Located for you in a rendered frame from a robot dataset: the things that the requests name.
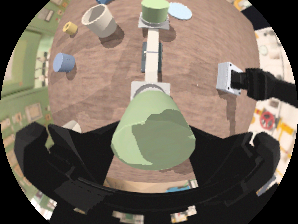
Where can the small blue block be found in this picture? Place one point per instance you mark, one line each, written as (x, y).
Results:
(103, 2)

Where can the blue cylinder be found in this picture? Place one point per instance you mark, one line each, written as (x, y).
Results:
(63, 63)

